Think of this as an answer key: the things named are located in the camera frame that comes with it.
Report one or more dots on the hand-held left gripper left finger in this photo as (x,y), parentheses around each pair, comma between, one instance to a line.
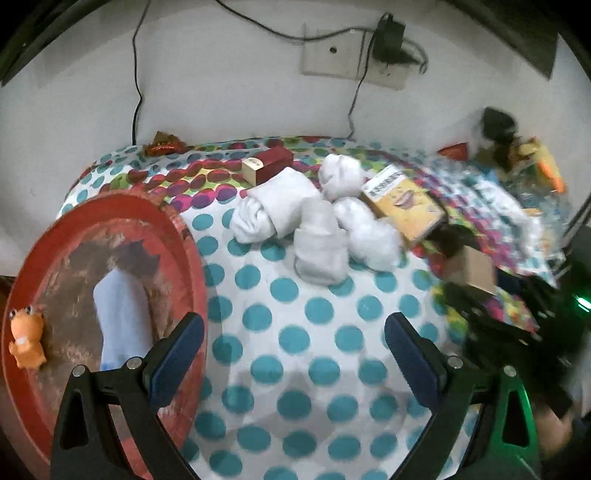
(178,360)

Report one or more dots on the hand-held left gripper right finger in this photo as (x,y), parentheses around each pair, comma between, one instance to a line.
(411,360)

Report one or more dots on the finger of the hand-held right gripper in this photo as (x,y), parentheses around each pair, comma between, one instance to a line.
(445,237)
(457,297)

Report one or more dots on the small brown cardboard box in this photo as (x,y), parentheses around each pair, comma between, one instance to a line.
(473,272)

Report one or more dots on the yellow medicine box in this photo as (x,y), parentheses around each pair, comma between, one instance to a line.
(406,207)

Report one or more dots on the light blue sock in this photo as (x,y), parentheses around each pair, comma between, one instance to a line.
(122,314)

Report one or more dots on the white sock ball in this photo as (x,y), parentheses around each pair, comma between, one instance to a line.
(369,235)
(341,175)

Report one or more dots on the red round basin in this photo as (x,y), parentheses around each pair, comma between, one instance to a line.
(184,258)

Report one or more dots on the large white sock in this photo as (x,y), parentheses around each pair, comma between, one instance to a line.
(272,207)

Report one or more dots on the person's right hand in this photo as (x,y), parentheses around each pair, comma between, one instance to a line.
(551,429)

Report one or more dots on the white teal printed cloth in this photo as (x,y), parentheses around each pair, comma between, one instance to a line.
(521,221)

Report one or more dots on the red orange packet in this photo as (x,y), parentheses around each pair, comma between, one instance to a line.
(455,151)

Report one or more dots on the polka-dot bedsheet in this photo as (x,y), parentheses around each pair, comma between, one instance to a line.
(300,323)

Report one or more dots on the black clamp stand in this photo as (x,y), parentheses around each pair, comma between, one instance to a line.
(497,127)

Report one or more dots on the yellow orange toy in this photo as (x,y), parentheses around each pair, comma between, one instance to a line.
(545,164)

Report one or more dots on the orange toy figure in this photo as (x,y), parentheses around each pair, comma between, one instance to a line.
(27,337)

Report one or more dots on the dark red box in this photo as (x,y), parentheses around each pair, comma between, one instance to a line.
(274,164)

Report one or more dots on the black charger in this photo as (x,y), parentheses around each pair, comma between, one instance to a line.
(389,39)

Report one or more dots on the red snack wrapper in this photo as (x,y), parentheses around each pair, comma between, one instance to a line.
(161,145)

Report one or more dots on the white wall socket plate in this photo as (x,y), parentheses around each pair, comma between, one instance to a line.
(388,74)
(330,53)

